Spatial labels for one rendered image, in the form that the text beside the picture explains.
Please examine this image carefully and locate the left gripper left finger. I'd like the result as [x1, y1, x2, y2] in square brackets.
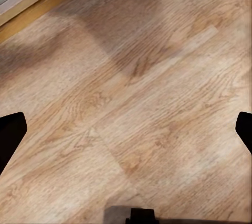
[0, 112, 27, 175]

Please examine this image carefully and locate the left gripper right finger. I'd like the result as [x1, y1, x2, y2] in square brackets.
[235, 111, 252, 154]

